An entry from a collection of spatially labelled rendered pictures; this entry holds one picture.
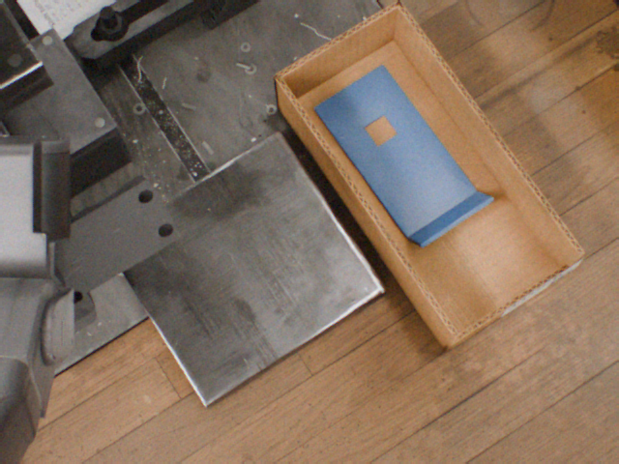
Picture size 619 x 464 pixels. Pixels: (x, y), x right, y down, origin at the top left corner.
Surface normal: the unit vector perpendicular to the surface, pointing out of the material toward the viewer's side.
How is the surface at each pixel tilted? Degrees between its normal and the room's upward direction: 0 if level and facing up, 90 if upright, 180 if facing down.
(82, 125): 0
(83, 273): 27
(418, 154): 0
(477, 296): 0
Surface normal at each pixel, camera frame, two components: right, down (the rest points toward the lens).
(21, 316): 0.00, -0.65
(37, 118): -0.02, -0.25
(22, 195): -0.03, 0.13
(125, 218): 0.24, 0.13
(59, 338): 1.00, 0.03
